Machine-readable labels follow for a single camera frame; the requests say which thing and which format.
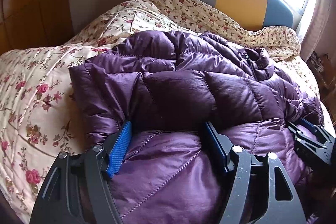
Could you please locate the small-floral pillow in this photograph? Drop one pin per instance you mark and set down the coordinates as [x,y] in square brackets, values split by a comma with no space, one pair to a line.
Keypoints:
[280,42]

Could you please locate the purple quilted down jacket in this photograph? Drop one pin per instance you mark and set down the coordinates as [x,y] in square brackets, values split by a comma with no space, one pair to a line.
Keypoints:
[168,85]

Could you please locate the wooden bedside shelf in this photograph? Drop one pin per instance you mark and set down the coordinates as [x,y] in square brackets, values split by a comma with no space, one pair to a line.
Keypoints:
[324,73]

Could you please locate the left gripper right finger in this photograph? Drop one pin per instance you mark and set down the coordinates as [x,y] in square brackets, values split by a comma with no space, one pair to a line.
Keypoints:
[257,189]

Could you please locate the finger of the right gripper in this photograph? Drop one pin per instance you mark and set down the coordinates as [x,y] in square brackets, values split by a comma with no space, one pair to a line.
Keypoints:
[319,132]
[296,132]

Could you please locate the floral quilt bedspread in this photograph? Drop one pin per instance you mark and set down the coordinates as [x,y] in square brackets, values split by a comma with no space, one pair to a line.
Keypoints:
[39,118]

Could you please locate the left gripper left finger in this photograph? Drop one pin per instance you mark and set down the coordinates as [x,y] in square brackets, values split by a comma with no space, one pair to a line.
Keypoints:
[76,188]

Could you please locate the brown wooden wardrobe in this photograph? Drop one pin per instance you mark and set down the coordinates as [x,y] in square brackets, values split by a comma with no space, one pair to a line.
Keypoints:
[34,23]

